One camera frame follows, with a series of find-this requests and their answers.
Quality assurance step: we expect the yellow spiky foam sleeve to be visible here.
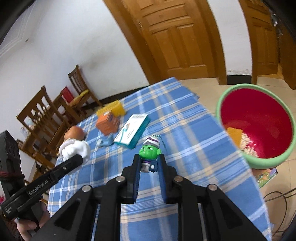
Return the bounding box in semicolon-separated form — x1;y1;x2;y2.
97;100;126;117

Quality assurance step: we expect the open wooden door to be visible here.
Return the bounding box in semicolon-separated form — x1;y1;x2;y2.
239;0;281;77

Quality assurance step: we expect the wooden chair with red bag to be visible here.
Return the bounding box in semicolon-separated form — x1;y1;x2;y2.
53;90;81;123

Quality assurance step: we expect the red bag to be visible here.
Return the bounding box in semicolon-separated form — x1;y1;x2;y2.
60;86;74;105

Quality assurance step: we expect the large wooden slatted chair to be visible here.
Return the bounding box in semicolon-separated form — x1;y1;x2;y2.
16;86;72;158

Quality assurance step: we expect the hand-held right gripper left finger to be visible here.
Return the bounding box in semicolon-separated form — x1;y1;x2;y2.
31;154;142;241

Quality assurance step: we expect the round orange fruit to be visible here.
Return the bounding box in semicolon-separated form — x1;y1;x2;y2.
63;126;85;143

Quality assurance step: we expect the orange cardboard box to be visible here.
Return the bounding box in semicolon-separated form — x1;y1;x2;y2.
95;111;121;136

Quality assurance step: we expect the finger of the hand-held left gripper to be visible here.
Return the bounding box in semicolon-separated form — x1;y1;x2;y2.
50;154;84;181

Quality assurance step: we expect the low wooden chair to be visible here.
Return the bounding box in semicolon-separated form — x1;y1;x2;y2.
16;139;58;183

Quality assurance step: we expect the wooden chair with cushion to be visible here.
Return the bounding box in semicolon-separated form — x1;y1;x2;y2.
68;65;103;116

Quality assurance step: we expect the white and teal box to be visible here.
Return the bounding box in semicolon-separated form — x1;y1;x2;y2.
113;113;151;149

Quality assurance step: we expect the person's left hand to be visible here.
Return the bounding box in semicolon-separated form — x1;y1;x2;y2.
16;200;51;241

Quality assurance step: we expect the blue plaid tablecloth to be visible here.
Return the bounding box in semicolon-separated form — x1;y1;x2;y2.
47;77;272;241

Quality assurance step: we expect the green figure toy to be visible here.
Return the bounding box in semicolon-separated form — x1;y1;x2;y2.
139;136;165;173

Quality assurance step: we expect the small light blue holder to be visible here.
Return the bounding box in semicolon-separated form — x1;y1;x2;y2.
97;134;114;147

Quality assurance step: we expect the orange cloth bundle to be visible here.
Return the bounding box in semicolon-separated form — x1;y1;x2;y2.
225;126;243;146

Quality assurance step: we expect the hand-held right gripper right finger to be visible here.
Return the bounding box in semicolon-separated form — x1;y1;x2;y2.
157;154;266;241

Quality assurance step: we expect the colourful picture book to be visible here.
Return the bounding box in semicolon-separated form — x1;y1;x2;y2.
253;166;278;189

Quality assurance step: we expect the large cream paper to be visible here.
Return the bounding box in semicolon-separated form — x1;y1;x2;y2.
239;133;259;158

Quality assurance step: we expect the white cloth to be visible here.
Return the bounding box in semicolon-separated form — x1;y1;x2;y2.
59;139;91;166

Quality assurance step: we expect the closed wooden panel door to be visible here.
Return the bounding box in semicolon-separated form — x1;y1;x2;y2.
122;0;215;77

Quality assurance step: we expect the yellow seat cushion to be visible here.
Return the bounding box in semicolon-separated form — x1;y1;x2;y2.
69;90;89;107

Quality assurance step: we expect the wooden door frame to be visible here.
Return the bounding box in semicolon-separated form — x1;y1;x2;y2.
103;0;228;85

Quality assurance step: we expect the thin metal wire frame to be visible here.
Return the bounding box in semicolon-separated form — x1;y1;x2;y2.
264;189;296;232

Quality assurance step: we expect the red bin with green rim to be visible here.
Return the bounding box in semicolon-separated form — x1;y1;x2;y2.
216;84;296;169

